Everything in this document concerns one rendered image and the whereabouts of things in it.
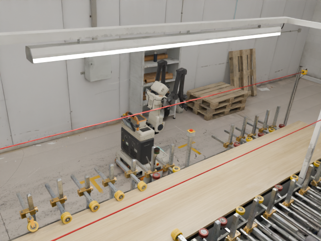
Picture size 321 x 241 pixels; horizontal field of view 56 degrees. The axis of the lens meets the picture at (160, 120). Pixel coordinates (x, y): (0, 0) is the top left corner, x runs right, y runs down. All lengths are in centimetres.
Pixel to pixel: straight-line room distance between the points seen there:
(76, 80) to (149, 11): 183
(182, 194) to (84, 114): 320
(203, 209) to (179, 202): 23
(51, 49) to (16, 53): 314
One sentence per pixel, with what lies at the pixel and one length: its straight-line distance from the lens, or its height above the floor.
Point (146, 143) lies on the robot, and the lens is 420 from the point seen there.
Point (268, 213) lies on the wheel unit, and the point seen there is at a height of 86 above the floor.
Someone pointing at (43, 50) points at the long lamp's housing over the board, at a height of 236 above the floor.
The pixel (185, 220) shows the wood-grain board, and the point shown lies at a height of 90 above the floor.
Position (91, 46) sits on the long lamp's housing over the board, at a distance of 195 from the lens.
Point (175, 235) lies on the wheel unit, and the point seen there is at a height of 97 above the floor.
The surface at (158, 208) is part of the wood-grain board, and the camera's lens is 281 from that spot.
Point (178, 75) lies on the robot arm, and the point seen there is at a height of 155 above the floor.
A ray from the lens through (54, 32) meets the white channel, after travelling 186.
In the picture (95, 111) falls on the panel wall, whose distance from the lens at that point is 577.
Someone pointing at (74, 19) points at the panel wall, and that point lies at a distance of 516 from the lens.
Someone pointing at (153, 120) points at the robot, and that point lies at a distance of 442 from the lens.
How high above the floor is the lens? 281
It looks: 27 degrees down
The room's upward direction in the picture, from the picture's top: 4 degrees clockwise
